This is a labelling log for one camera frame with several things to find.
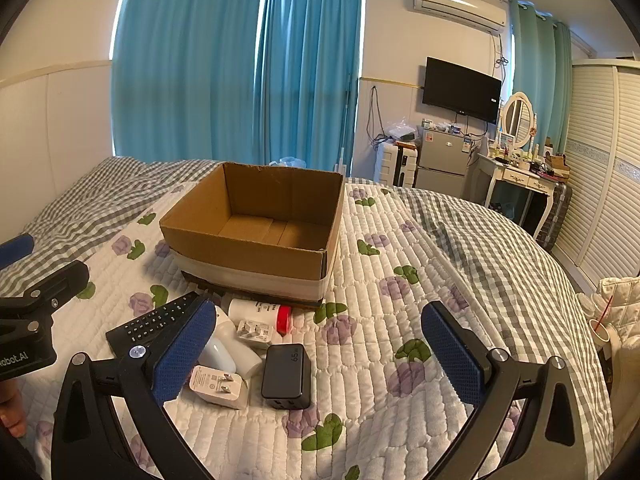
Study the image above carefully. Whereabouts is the silver small fridge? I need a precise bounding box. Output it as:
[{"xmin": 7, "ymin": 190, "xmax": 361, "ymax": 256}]
[{"xmin": 414, "ymin": 127, "xmax": 474, "ymax": 197}]

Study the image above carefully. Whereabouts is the white air conditioner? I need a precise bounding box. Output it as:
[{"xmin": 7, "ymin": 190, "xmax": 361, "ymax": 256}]
[{"xmin": 412, "ymin": 0, "xmax": 507, "ymax": 31}]

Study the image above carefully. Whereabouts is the narrow blue curtain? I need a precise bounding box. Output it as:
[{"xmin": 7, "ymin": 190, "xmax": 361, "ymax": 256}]
[{"xmin": 257, "ymin": 0, "xmax": 364, "ymax": 179}]

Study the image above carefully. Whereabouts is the dark suitcase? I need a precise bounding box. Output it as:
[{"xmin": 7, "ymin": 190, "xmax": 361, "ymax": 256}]
[{"xmin": 534, "ymin": 182, "xmax": 574, "ymax": 254}]

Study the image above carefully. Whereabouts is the black wall television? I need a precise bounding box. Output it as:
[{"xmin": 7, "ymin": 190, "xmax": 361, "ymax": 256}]
[{"xmin": 422, "ymin": 56, "xmax": 503, "ymax": 125}]

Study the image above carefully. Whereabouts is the white bottle with red cap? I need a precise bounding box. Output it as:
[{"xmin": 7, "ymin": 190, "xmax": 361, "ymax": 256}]
[{"xmin": 227, "ymin": 297, "xmax": 294, "ymax": 336}]

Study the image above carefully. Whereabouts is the white slatted wardrobe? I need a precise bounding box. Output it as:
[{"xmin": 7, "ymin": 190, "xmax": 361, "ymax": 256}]
[{"xmin": 552, "ymin": 57, "xmax": 640, "ymax": 287}]

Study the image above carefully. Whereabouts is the small white plug adapter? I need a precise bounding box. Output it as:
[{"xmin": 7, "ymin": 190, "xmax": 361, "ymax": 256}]
[{"xmin": 235, "ymin": 318, "xmax": 274, "ymax": 350}]

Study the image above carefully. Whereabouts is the white charger with metal prongs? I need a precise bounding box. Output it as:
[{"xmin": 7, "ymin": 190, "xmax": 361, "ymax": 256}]
[{"xmin": 188, "ymin": 363, "xmax": 249, "ymax": 410}]

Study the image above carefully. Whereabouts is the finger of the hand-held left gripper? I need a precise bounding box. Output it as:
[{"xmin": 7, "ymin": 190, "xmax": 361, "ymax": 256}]
[
  {"xmin": 0, "ymin": 234, "xmax": 35, "ymax": 272},
  {"xmin": 0, "ymin": 260, "xmax": 90, "ymax": 317}
]

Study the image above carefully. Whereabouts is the white plastic bottle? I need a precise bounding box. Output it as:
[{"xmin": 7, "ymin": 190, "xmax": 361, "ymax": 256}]
[{"xmin": 199, "ymin": 307, "xmax": 264, "ymax": 382}]

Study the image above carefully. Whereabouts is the wide blue curtain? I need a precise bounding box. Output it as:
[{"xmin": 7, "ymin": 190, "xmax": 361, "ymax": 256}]
[{"xmin": 110, "ymin": 0, "xmax": 271, "ymax": 164}]

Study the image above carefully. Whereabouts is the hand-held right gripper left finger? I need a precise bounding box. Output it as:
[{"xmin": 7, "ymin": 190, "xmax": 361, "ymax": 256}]
[{"xmin": 50, "ymin": 297, "xmax": 218, "ymax": 480}]

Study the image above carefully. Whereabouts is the oval white-framed mirror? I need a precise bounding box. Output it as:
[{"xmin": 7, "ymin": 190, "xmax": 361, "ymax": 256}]
[{"xmin": 501, "ymin": 91, "xmax": 532, "ymax": 151}]

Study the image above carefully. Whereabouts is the black remote control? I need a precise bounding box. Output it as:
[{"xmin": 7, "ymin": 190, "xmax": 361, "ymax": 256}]
[{"xmin": 105, "ymin": 294, "xmax": 202, "ymax": 361}]

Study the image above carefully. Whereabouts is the grey checked bed sheet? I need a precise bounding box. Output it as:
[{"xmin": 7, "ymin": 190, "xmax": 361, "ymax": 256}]
[{"xmin": 0, "ymin": 156, "xmax": 617, "ymax": 480}]

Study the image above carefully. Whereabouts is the cardboard box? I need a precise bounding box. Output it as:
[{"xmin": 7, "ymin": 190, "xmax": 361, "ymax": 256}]
[{"xmin": 159, "ymin": 162, "xmax": 346, "ymax": 311}]

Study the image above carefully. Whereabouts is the blue curtain with eyelets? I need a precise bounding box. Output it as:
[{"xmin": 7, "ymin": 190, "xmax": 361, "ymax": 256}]
[{"xmin": 509, "ymin": 0, "xmax": 574, "ymax": 157}]

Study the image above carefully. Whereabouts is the white dressing table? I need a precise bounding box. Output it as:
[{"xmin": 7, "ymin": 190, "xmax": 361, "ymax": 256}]
[{"xmin": 474, "ymin": 152, "xmax": 559, "ymax": 242}]

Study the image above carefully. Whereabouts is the person's left hand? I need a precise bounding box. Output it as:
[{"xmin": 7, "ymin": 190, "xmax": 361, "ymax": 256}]
[{"xmin": 0, "ymin": 381, "xmax": 29, "ymax": 436}]

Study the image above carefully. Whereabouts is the white bed headboard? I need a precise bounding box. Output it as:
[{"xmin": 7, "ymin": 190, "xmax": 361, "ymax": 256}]
[{"xmin": 0, "ymin": 59, "xmax": 114, "ymax": 187}]

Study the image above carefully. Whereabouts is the black multi-port charger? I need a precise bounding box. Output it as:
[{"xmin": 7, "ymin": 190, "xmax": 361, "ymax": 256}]
[{"xmin": 260, "ymin": 343, "xmax": 312, "ymax": 411}]

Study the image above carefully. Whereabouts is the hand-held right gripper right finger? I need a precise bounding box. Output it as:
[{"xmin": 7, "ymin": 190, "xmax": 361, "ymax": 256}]
[{"xmin": 421, "ymin": 301, "xmax": 602, "ymax": 480}]

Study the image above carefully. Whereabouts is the white padded jacket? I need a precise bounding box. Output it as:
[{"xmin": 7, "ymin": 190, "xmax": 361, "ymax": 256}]
[{"xmin": 577, "ymin": 274, "xmax": 640, "ymax": 352}]

